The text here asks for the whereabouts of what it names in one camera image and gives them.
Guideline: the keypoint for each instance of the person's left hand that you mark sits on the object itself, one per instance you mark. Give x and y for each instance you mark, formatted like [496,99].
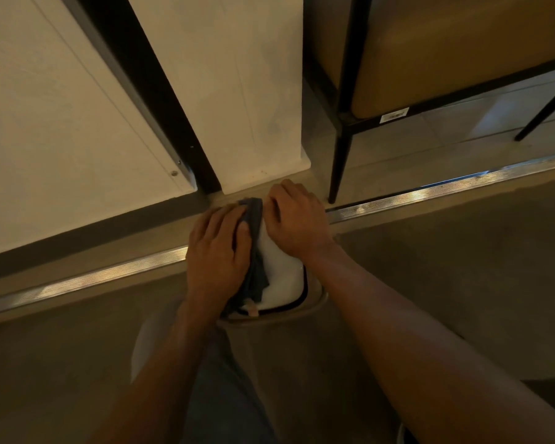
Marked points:
[217,263]

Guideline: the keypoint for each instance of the person's right hand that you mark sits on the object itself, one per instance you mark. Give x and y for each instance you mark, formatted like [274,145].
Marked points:
[298,221]

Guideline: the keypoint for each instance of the dark blue cloth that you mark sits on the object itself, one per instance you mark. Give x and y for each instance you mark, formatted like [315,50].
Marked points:
[254,263]

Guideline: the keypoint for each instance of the person's right forearm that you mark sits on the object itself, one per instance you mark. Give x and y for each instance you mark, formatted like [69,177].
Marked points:
[434,356]

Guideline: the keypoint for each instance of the person's left forearm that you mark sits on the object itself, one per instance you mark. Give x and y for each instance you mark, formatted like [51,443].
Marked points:
[152,383]

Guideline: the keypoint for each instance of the beige bin with white lid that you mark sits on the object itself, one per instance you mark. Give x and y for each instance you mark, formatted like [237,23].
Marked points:
[314,379]

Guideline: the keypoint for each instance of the person's right black shoe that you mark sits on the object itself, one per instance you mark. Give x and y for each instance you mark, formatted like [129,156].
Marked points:
[406,434]

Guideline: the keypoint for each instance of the metal floor threshold strip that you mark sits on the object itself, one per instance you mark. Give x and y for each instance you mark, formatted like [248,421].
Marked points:
[97,277]

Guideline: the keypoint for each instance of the grey baseboard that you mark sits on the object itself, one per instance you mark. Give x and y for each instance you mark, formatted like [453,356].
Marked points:
[88,235]

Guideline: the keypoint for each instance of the white sticker label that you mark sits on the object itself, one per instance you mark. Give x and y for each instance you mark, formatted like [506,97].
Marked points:
[394,115]

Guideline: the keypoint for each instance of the brown bench with sticker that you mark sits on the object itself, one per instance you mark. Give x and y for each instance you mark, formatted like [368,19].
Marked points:
[444,55]

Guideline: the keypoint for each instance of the black wall post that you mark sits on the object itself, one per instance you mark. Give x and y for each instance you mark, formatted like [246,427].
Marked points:
[143,87]

